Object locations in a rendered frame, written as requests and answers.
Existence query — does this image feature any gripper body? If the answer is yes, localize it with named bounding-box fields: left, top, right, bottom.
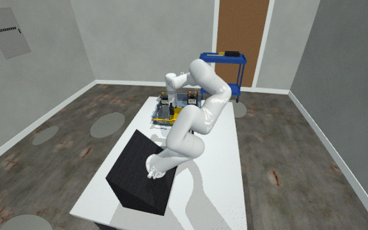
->
left=168, top=93, right=178, bottom=107

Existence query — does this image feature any yellow open bin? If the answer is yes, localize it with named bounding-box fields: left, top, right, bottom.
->
left=170, top=107, right=183, bottom=125

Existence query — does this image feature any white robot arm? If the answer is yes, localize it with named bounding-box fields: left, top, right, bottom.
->
left=146, top=59, right=232, bottom=179

